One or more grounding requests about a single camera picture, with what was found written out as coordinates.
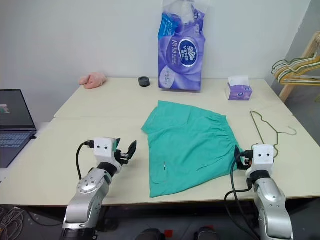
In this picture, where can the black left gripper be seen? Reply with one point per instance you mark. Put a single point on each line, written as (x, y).
(124, 157)

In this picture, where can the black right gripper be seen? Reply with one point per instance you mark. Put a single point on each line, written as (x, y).
(246, 161)

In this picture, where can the green shorts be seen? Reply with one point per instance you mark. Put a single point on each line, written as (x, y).
(185, 147)

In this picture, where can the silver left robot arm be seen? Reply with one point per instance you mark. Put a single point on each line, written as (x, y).
(85, 195)

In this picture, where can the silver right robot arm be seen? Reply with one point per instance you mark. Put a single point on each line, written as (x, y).
(270, 200)

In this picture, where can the purple tissue box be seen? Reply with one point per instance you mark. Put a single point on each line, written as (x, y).
(238, 92)

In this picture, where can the black round container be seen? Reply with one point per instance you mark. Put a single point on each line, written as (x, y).
(144, 81)

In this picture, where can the pink cloth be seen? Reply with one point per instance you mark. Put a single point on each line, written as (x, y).
(93, 80)

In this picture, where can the dark rounded shape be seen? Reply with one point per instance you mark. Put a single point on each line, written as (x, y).
(205, 233)

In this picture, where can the wooden clothes rack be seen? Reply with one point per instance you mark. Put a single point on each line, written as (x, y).
(290, 90)

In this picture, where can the small red object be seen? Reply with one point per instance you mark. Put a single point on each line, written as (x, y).
(168, 233)

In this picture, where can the purple tissue multipack bag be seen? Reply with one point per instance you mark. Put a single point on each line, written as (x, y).
(180, 55)

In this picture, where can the dark laptop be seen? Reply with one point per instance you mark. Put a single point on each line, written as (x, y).
(15, 130)

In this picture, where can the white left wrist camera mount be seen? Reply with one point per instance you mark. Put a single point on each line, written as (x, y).
(103, 148)

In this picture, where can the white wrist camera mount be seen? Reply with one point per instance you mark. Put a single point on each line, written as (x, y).
(103, 148)
(262, 156)

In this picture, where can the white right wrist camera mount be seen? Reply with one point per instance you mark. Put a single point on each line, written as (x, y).
(262, 156)

